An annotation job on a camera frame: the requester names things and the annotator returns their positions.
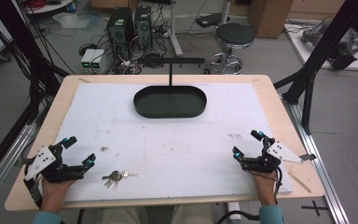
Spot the thin wooden stick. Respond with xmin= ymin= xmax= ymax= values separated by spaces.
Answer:
xmin=287 ymin=171 xmax=312 ymax=194

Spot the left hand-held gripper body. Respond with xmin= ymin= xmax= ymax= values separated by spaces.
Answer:
xmin=23 ymin=143 xmax=86 ymax=184

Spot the black gripper strap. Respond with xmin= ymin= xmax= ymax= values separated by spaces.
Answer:
xmin=22 ymin=177 xmax=44 ymax=210

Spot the large black computer tower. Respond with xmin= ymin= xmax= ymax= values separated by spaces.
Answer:
xmin=106 ymin=7 xmax=135 ymax=62

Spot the aluminium rail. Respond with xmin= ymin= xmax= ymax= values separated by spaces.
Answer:
xmin=0 ymin=123 xmax=39 ymax=213
xmin=280 ymin=93 xmax=351 ymax=224

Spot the white platform with grey equipment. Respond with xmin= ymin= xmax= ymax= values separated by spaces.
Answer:
xmin=283 ymin=18 xmax=358 ymax=73

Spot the white foam mat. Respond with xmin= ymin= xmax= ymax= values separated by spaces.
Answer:
xmin=53 ymin=81 xmax=294 ymax=203

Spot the bunch of metal keys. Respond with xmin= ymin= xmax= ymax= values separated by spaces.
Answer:
xmin=101 ymin=169 xmax=140 ymax=192

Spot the black round stool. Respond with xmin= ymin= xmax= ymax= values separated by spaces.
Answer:
xmin=209 ymin=22 xmax=256 ymax=76

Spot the black flat box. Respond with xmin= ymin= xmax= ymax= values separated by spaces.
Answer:
xmin=195 ymin=12 xmax=231 ymax=29

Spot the clear plastic bag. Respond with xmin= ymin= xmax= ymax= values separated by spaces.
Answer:
xmin=52 ymin=11 xmax=91 ymax=31

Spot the black metal frame with cables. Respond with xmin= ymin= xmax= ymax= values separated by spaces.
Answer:
xmin=0 ymin=0 xmax=71 ymax=188

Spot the person's right hand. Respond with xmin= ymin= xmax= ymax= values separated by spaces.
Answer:
xmin=249 ymin=169 xmax=278 ymax=207

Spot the person's left hand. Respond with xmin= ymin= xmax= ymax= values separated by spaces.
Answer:
xmin=39 ymin=176 xmax=76 ymax=215

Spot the black key stand with tray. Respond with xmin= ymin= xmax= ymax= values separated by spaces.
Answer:
xmin=132 ymin=56 xmax=208 ymax=119

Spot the small black computer tower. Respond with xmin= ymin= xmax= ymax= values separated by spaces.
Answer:
xmin=133 ymin=5 xmax=154 ymax=49

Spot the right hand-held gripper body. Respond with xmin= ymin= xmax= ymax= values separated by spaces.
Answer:
xmin=240 ymin=137 xmax=318 ymax=174

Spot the white table leg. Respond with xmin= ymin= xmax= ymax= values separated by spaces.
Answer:
xmin=227 ymin=202 xmax=242 ymax=222

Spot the brown cardboard box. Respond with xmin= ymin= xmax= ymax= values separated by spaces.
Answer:
xmin=247 ymin=0 xmax=295 ymax=39

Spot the white power supply box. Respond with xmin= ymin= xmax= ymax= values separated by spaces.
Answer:
xmin=90 ymin=49 xmax=106 ymax=75
xmin=80 ymin=49 xmax=97 ymax=75

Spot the white desk leg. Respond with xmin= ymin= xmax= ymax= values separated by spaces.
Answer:
xmin=167 ymin=0 xmax=185 ymax=58

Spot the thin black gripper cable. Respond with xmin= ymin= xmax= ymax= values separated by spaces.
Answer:
xmin=272 ymin=166 xmax=284 ymax=198

